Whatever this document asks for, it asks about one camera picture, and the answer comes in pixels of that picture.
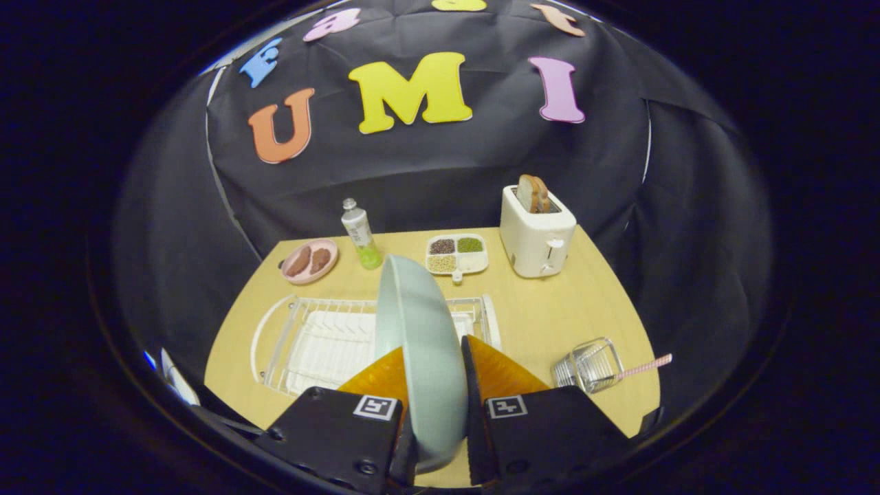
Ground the white toaster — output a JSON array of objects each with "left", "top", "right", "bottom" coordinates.
[{"left": 500, "top": 184, "right": 578, "bottom": 278}]

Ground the pink checked handle spoon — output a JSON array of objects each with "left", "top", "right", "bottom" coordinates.
[{"left": 615, "top": 353, "right": 673, "bottom": 382}]

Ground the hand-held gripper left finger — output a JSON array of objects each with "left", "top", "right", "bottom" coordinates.
[{"left": 254, "top": 346, "right": 418, "bottom": 495}]

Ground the white wire dish rack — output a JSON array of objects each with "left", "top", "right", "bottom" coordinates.
[{"left": 250, "top": 294, "right": 503, "bottom": 397}]

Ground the metal wire basket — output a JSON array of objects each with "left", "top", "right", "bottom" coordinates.
[{"left": 552, "top": 337, "right": 625, "bottom": 394}]

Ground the black backdrop cloth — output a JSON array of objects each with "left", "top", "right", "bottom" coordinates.
[{"left": 113, "top": 0, "right": 774, "bottom": 427}]

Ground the brown bread slice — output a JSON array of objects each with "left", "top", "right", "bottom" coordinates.
[{"left": 516, "top": 174, "right": 551, "bottom": 214}]

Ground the pale green plate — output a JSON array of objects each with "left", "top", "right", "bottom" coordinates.
[{"left": 375, "top": 254, "right": 470, "bottom": 474}]

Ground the pink plate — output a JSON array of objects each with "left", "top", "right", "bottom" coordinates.
[{"left": 279, "top": 239, "right": 339, "bottom": 285}]

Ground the white and blue blurry object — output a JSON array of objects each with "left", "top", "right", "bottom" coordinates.
[{"left": 143, "top": 347, "right": 200, "bottom": 406}]

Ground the clear bottle with green liquid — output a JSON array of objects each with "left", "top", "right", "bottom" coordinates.
[{"left": 341, "top": 198, "right": 384, "bottom": 270}]

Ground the white divided dish with beans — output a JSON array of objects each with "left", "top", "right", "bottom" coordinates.
[{"left": 425, "top": 234, "right": 490, "bottom": 284}]

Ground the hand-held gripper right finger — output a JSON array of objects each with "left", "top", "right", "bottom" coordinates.
[{"left": 461, "top": 335, "right": 633, "bottom": 492}]

